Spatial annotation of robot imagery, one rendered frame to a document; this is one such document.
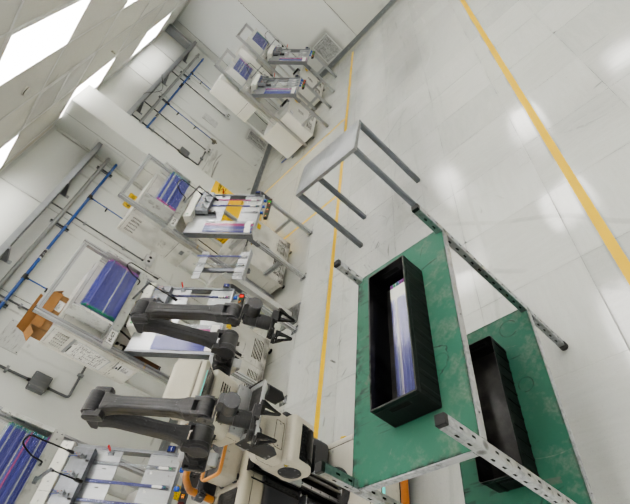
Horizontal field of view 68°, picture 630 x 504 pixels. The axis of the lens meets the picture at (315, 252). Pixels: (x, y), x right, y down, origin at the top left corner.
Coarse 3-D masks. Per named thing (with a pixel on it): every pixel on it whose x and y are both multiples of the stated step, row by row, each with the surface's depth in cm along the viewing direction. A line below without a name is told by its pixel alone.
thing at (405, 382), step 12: (396, 288) 172; (396, 300) 167; (396, 312) 163; (396, 324) 159; (408, 324) 155; (396, 336) 156; (408, 336) 151; (396, 348) 152; (408, 348) 148; (396, 360) 149; (408, 360) 145; (396, 372) 146; (408, 372) 142; (408, 384) 139
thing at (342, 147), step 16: (352, 128) 386; (368, 128) 391; (336, 144) 393; (352, 144) 362; (384, 144) 399; (320, 160) 401; (336, 160) 369; (368, 160) 362; (400, 160) 407; (304, 176) 409; (320, 176) 379; (384, 176) 370; (416, 176) 415; (336, 192) 439; (400, 192) 378; (320, 208) 406; (352, 208) 449; (336, 224) 412; (352, 240) 422
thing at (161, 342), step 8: (200, 328) 367; (208, 328) 366; (216, 328) 366; (160, 336) 363; (168, 336) 362; (152, 344) 357; (160, 344) 357; (168, 344) 356; (176, 344) 356; (184, 344) 355; (192, 344) 355
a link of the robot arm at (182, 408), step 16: (112, 400) 154; (128, 400) 153; (144, 400) 153; (160, 400) 153; (176, 400) 153; (192, 400) 152; (208, 400) 153; (96, 416) 151; (160, 416) 153; (176, 416) 152; (192, 416) 150; (208, 416) 149
